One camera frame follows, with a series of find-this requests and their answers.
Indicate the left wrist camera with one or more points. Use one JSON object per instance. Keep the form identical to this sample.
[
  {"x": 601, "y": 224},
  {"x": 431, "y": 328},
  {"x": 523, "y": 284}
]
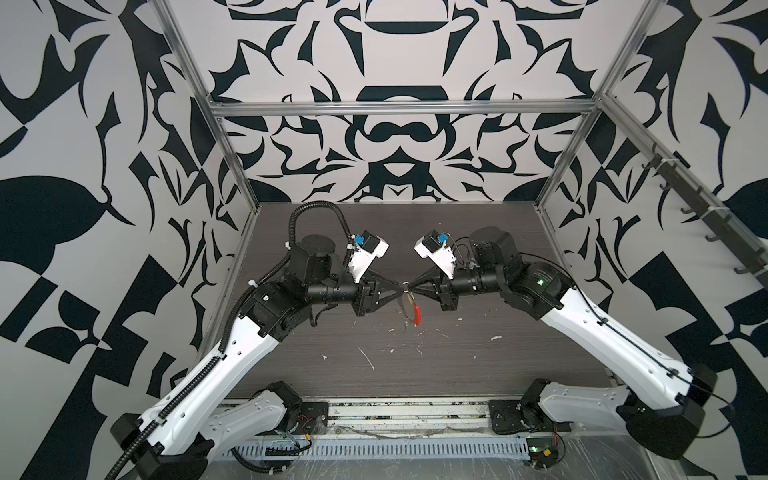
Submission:
[{"x": 364, "y": 249}]

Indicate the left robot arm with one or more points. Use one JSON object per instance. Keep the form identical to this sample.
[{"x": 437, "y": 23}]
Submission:
[{"x": 183, "y": 432}]

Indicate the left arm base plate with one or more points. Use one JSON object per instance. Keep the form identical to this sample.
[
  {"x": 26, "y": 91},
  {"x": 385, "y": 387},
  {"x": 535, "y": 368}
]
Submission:
[{"x": 306, "y": 418}]

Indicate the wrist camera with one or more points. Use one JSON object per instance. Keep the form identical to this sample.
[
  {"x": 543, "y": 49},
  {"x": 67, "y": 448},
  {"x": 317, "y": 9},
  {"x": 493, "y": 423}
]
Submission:
[
  {"x": 364, "y": 249},
  {"x": 434, "y": 246}
]

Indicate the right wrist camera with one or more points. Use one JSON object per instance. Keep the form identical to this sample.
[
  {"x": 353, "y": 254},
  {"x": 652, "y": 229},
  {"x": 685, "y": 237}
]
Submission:
[{"x": 434, "y": 246}]

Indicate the slotted cable duct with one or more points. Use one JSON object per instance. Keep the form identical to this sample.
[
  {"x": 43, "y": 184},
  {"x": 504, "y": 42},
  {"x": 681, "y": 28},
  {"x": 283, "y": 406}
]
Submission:
[{"x": 326, "y": 449}]

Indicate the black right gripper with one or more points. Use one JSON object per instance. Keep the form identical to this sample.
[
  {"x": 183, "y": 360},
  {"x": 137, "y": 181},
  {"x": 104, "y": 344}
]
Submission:
[{"x": 444, "y": 294}]

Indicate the wall hook rack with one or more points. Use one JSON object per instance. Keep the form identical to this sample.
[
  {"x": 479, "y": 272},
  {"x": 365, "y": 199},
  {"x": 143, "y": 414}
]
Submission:
[{"x": 701, "y": 204}]

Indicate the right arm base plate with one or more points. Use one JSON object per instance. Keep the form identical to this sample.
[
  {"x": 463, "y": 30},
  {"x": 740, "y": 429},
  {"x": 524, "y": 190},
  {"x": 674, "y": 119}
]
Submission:
[{"x": 508, "y": 417}]

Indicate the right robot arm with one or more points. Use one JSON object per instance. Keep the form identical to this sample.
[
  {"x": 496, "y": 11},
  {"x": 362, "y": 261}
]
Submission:
[{"x": 659, "y": 401}]

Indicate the small circuit board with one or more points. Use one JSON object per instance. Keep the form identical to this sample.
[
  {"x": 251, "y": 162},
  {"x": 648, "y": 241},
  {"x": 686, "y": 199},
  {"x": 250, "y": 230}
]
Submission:
[{"x": 545, "y": 452}]

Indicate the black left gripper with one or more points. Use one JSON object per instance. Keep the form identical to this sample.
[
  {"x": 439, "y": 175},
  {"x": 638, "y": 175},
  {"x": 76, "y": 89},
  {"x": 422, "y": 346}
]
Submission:
[{"x": 365, "y": 299}]

